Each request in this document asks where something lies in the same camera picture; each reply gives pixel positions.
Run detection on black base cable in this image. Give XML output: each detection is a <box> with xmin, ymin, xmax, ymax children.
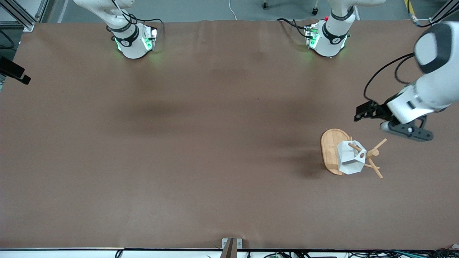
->
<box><xmin>127</xmin><ymin>14</ymin><xmax>164</xmax><ymax>36</ymax></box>
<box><xmin>276</xmin><ymin>18</ymin><xmax>311</xmax><ymax>38</ymax></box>

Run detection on white faceted cup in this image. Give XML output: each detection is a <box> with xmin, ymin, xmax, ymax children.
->
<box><xmin>336</xmin><ymin>140</ymin><xmax>367</xmax><ymax>175</ymax></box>

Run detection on wooden cup rack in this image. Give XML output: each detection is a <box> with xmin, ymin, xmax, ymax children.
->
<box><xmin>320</xmin><ymin>128</ymin><xmax>389</xmax><ymax>179</ymax></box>

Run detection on black right base cable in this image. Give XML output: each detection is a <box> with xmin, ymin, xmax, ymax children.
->
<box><xmin>127</xmin><ymin>14</ymin><xmax>164</xmax><ymax>36</ymax></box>

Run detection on black left base cable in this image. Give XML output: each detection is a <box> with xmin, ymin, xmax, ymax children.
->
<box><xmin>276</xmin><ymin>18</ymin><xmax>311</xmax><ymax>38</ymax></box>

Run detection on brown mounting bar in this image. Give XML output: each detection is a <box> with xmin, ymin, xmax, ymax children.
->
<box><xmin>219</xmin><ymin>239</ymin><xmax>237</xmax><ymax>258</ymax></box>

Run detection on aluminium frame profile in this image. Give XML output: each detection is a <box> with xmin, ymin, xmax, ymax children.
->
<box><xmin>429</xmin><ymin>0</ymin><xmax>459</xmax><ymax>26</ymax></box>
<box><xmin>0</xmin><ymin>0</ymin><xmax>49</xmax><ymax>32</ymax></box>

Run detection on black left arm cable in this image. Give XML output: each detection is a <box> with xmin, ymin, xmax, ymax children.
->
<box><xmin>364</xmin><ymin>53</ymin><xmax>416</xmax><ymax>102</ymax></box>

